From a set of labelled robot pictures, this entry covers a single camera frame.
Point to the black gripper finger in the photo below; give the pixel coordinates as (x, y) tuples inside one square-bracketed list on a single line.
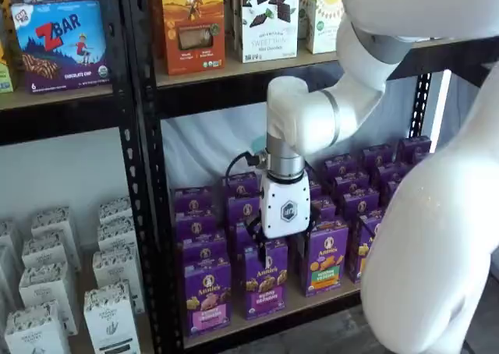
[(264, 258), (301, 248)]

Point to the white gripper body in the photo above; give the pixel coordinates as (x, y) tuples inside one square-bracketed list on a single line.
[(286, 209)]

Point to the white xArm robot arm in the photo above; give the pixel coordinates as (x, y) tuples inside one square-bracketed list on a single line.
[(429, 233)]

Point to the purple Annie's hidden veggies box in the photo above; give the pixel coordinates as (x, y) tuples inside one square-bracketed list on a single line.
[(327, 264), (316, 190), (325, 209)]

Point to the purple Annie's box violet patch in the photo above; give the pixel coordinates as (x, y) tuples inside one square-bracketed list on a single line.
[(241, 209), (241, 237), (266, 291), (239, 186)]

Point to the purple Annie's box yellow patch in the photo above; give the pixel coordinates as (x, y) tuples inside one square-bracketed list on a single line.
[(360, 204), (351, 182), (362, 233), (341, 167)]

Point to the purple Annie's chocolate bunnies box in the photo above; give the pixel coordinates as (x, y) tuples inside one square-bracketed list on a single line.
[(391, 188), (391, 171), (376, 155)]

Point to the white Organic Pantry box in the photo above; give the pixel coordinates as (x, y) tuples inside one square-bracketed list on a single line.
[(117, 268), (43, 252), (115, 237), (115, 209), (50, 221), (47, 287), (35, 334), (6, 233), (111, 323), (6, 276)]

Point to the Simple Mills chocolate thins box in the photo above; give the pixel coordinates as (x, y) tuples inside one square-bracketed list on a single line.
[(269, 38), (236, 18)]

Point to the Simple Mills almond bar box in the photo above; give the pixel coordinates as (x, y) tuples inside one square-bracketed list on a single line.
[(319, 38)]

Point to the orange Revival box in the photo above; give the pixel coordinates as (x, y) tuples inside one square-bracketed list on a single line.
[(191, 38), (156, 18)]

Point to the purple Zbar chocolate chip box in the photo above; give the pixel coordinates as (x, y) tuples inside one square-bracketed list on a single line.
[(58, 57)]

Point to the yellow Bobo's box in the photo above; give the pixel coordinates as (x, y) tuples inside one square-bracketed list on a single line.
[(4, 73)]

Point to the white backdrop cloth teal stripe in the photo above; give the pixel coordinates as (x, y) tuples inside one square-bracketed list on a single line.
[(195, 147)]

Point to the black metal shelving unit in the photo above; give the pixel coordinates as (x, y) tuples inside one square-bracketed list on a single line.
[(234, 93), (58, 126)]

